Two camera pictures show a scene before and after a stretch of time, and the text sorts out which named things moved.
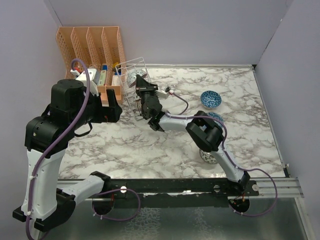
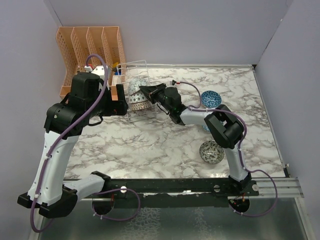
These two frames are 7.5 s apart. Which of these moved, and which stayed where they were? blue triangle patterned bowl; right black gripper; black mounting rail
Moved: right black gripper
Stayed: black mounting rail; blue triangle patterned bowl
